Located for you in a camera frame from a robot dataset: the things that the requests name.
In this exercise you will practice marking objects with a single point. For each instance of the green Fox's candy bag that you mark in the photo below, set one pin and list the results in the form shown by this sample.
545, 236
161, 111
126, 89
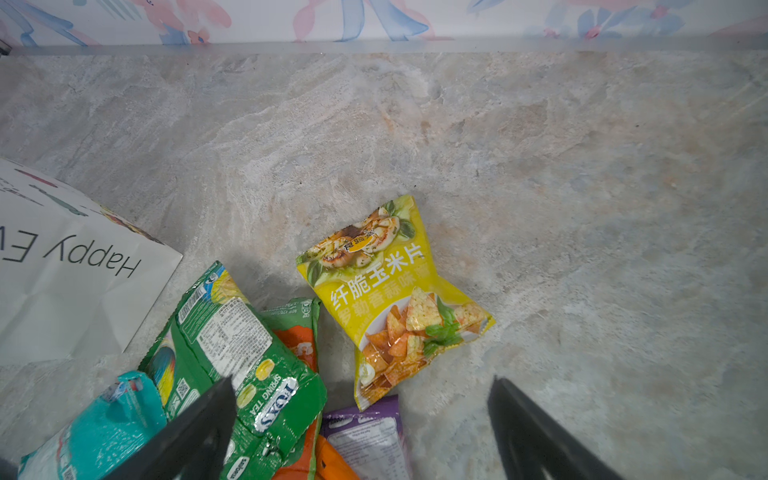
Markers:
215, 333

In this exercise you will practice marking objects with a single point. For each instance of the teal candy bag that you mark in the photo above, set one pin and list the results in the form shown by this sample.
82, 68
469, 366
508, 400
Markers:
117, 424

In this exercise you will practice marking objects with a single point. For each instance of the orange Fox's candy bag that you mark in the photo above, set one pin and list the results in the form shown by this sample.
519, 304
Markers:
330, 465

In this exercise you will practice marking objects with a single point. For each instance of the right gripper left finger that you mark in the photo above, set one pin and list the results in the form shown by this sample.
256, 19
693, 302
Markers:
193, 445

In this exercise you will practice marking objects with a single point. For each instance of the orange green snack bag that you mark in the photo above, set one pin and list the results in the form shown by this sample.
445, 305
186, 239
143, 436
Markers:
295, 324

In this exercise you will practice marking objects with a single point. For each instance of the white paper gift bag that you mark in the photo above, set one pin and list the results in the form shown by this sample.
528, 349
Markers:
77, 280

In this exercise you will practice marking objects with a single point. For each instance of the yellow corn chips bag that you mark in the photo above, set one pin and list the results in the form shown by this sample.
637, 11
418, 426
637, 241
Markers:
378, 280

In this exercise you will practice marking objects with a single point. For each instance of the purple candy bag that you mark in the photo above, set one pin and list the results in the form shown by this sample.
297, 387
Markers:
371, 442

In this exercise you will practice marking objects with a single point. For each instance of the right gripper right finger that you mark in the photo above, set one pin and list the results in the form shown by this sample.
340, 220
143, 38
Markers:
532, 445

